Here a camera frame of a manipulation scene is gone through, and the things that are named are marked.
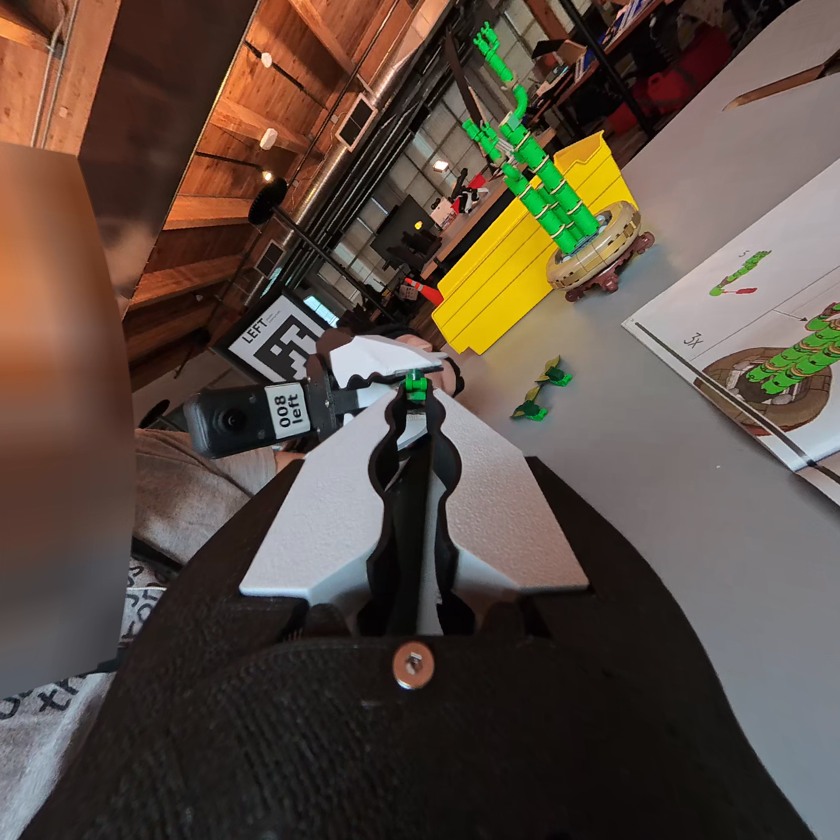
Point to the small green lego piece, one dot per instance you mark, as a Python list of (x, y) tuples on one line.
[(415, 384)]

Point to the orange traffic cone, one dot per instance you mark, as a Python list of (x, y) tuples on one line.
[(423, 292)]

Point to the lego instruction booklet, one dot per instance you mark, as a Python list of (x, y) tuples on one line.
[(735, 315)]

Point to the person's left hand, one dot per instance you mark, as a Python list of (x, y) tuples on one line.
[(423, 342)]

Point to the green lego bamboo plant model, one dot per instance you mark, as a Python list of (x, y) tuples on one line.
[(590, 259)]

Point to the red bag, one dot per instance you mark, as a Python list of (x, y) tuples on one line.
[(695, 65)]

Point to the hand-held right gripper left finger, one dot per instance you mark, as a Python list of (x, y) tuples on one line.
[(315, 525)]

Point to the silver ventilation duct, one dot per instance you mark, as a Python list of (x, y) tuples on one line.
[(367, 98)]

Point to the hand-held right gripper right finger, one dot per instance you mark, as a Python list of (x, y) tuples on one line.
[(512, 525)]

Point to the yellow plastic bin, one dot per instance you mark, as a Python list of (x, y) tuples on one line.
[(499, 289)]

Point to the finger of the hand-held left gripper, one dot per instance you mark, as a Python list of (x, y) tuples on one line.
[(380, 358), (367, 397)]

